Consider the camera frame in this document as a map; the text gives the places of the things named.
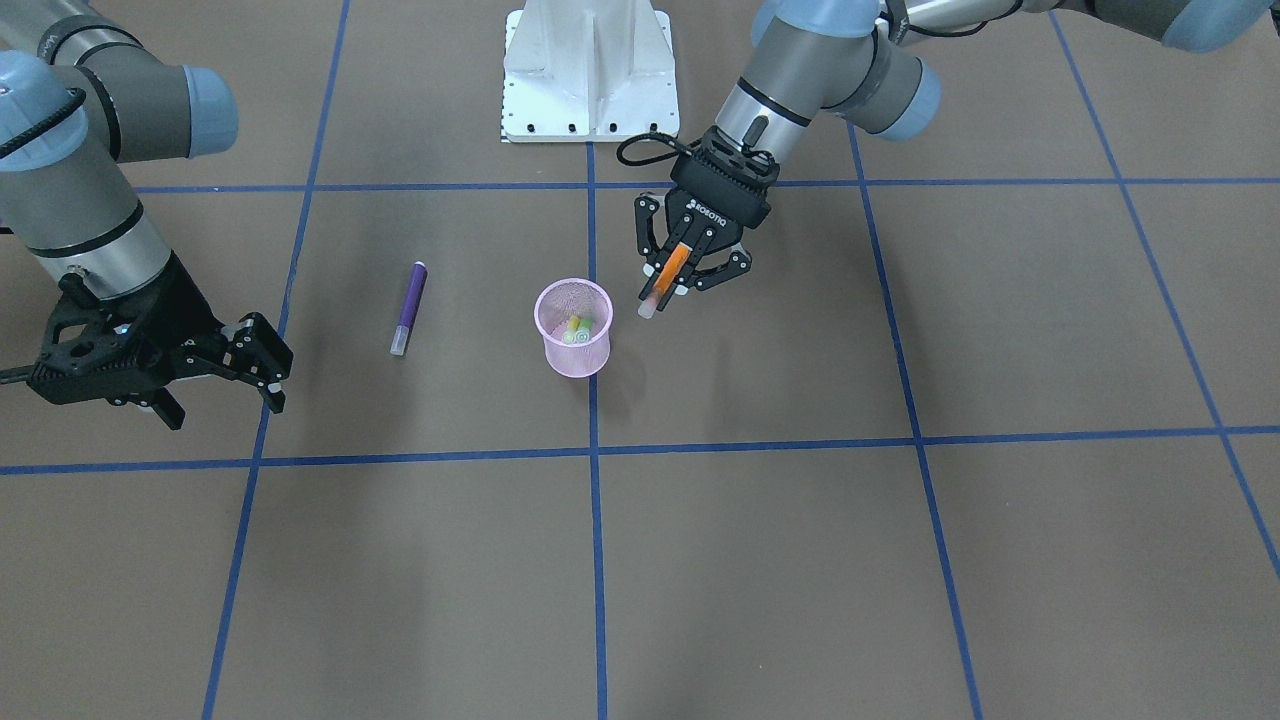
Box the pink mesh pen holder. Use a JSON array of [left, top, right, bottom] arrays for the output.
[[532, 278, 614, 379]]

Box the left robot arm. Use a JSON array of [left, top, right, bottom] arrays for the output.
[[627, 1, 1277, 318]]

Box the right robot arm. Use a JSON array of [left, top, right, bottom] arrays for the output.
[[1, 1, 294, 430]]

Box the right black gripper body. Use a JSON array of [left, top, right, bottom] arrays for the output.
[[26, 254, 236, 405]]

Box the orange highlighter pen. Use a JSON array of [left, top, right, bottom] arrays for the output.
[[637, 242, 692, 319]]

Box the purple highlighter pen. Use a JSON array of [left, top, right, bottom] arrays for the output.
[[389, 261, 429, 357]]

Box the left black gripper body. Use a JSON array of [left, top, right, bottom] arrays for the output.
[[662, 126, 780, 263]]

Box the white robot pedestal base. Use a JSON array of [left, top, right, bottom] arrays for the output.
[[500, 1, 681, 143]]

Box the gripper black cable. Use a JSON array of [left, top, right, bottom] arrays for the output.
[[614, 129, 707, 169]]

